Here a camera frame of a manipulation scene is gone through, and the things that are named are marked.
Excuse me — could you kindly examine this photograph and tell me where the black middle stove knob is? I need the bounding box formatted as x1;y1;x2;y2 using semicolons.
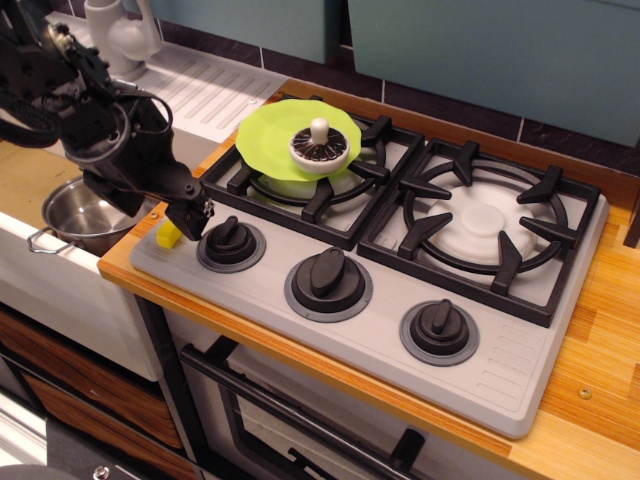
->
284;247;373;323

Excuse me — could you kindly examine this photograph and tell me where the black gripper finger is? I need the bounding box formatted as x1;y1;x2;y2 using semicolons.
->
166;197;215;241
83;172;148;216

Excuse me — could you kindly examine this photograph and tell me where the black right burner grate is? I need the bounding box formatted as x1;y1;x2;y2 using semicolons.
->
358;139;606;327

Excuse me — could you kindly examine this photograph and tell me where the black stove knob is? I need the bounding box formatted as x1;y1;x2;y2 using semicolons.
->
284;247;373;323
197;216;267;274
399;299;480;367

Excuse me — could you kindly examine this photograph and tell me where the white left burner cap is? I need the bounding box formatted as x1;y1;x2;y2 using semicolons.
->
259;169;368;200

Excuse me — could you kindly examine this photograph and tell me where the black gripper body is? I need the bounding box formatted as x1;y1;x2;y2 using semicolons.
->
82;99;209;205

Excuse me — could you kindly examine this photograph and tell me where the toy oven door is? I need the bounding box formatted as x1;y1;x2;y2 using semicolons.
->
167;314;491;479

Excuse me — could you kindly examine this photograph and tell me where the grey toy stove top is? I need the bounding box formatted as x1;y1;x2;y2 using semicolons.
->
130;98;609;438

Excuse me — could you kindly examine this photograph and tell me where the white toy sink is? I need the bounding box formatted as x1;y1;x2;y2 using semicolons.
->
1;43;286;382

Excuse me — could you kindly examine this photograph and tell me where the black burner grate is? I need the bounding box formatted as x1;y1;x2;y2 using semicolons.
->
201;110;425;249
358;139;606;327

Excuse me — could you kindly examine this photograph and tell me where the white right burner cap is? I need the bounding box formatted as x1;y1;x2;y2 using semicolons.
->
429;184;537;265

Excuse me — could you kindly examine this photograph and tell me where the black left stove knob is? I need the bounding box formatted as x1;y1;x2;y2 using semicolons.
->
197;216;267;274

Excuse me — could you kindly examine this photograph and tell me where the black left burner grate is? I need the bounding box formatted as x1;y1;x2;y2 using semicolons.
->
201;110;425;249

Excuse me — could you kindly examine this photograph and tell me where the stainless steel pot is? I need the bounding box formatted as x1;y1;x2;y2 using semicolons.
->
27;177;156;257

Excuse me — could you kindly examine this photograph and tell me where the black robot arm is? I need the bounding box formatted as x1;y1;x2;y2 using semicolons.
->
1;1;214;241

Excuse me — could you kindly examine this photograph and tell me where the wooden drawer front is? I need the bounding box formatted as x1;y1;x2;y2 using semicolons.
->
1;305;183;450

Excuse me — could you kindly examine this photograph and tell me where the black right stove knob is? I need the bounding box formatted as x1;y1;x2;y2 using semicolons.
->
399;299;480;367

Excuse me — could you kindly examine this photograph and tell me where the white burner cap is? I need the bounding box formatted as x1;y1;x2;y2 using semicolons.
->
259;169;368;200
429;184;537;265

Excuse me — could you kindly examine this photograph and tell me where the grey toy faucet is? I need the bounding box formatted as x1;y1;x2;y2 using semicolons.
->
84;0;162;81

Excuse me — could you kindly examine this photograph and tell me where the white brown toy mushroom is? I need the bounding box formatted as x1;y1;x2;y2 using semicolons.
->
289;117;351;175

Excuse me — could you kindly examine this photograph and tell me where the yellow toy fry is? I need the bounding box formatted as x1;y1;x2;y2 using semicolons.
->
156;220;182;249

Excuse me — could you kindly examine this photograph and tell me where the lime green plastic plate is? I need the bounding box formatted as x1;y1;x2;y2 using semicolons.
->
236;99;362;182

